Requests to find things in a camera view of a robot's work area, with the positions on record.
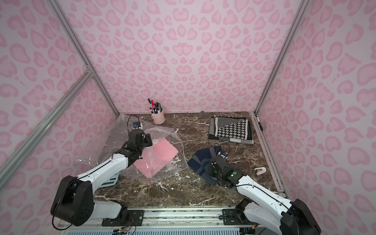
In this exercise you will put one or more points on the pink fleece blanket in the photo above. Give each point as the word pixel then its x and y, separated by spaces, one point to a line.
pixel 156 157

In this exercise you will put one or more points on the clear plastic vacuum bag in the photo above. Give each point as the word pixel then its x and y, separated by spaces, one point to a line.
pixel 101 147

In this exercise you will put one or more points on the grey black checked blanket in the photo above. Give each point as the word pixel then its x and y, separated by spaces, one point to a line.
pixel 248 141

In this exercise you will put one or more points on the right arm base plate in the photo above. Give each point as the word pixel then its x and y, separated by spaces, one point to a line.
pixel 234 217

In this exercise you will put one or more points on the zigzag patterned blanket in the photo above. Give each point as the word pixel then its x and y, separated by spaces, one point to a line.
pixel 224 120

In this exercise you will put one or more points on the white pink bag clip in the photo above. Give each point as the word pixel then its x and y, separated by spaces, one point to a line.
pixel 260 171

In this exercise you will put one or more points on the black marker on rail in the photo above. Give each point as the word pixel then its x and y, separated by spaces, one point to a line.
pixel 259 123

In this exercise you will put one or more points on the teal white calculator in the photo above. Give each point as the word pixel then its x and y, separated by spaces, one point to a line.
pixel 110 182

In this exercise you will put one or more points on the navy blue plaid blanket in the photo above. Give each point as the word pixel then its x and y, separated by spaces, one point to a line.
pixel 201 163

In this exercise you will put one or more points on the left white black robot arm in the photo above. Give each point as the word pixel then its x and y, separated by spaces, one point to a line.
pixel 74 201

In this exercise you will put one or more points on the pink metal pen cup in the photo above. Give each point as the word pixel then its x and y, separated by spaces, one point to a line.
pixel 158 118

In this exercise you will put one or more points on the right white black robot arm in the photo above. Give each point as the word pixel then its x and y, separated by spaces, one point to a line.
pixel 278 214

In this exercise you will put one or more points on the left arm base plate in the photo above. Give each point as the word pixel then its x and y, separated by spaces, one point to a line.
pixel 125 218

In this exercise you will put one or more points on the houndstooth black white blanket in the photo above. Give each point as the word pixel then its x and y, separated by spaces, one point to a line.
pixel 235 131

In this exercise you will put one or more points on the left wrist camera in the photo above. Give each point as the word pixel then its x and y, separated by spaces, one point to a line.
pixel 137 125

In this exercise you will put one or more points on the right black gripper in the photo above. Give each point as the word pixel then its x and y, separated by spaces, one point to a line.
pixel 216 164

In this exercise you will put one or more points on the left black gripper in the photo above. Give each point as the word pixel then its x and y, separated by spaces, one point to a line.
pixel 140 135

